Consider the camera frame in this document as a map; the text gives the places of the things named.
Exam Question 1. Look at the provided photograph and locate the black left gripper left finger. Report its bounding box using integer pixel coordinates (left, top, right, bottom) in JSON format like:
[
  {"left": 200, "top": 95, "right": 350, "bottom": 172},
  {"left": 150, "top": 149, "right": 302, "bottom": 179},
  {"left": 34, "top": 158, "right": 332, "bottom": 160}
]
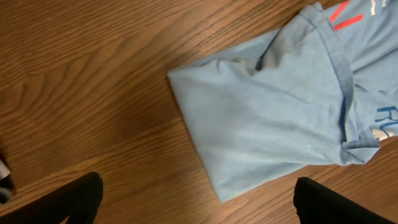
[{"left": 1, "top": 172, "right": 103, "bottom": 224}]

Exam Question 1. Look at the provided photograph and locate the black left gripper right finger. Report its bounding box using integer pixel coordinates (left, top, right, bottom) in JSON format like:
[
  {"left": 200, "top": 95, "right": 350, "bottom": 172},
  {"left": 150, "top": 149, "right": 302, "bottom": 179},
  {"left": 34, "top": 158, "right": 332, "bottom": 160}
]
[{"left": 293, "top": 177, "right": 394, "bottom": 224}]

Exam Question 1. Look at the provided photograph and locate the light blue printed t-shirt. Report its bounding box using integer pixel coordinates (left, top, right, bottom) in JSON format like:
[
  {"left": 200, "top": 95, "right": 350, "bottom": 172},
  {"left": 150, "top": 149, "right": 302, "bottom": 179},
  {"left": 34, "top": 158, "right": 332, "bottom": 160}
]
[{"left": 168, "top": 1, "right": 397, "bottom": 202}]

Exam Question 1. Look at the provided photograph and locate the folded black garment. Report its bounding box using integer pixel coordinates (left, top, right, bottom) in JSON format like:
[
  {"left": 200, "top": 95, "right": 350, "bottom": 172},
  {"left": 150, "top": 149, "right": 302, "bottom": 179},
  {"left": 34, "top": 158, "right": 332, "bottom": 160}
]
[{"left": 1, "top": 154, "right": 15, "bottom": 206}]

